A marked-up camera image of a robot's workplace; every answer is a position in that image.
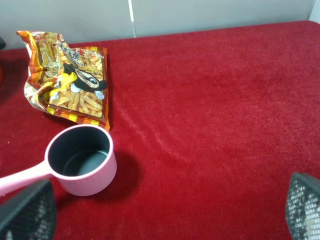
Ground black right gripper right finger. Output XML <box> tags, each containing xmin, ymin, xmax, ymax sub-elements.
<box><xmin>285</xmin><ymin>172</ymin><xmax>320</xmax><ymax>240</ymax></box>

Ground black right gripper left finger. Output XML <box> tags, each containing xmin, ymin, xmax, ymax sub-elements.
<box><xmin>0</xmin><ymin>180</ymin><xmax>57</xmax><ymax>240</ymax></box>

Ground red tablecloth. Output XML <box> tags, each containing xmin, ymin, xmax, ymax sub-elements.
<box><xmin>0</xmin><ymin>20</ymin><xmax>320</xmax><ymax>240</ymax></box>

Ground orange snack bag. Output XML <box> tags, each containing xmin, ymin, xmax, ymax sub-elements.
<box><xmin>17</xmin><ymin>30</ymin><xmax>111</xmax><ymax>131</ymax></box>

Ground pink saucepan with handle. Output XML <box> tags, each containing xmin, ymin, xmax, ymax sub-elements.
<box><xmin>0</xmin><ymin>124</ymin><xmax>117</xmax><ymax>197</ymax></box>

